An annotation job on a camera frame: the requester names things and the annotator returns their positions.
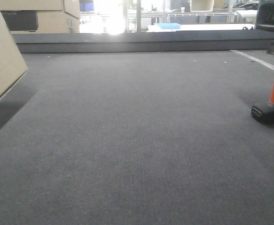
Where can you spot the brown cardboard package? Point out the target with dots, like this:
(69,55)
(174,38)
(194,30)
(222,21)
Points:
(12,64)

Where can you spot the blue flat tray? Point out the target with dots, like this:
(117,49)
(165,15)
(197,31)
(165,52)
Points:
(168,26)

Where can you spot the stacked cardboard boxes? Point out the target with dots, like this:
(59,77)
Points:
(41,16)

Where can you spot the grey conveyor side rail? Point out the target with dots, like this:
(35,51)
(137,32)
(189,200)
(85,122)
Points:
(206,40)

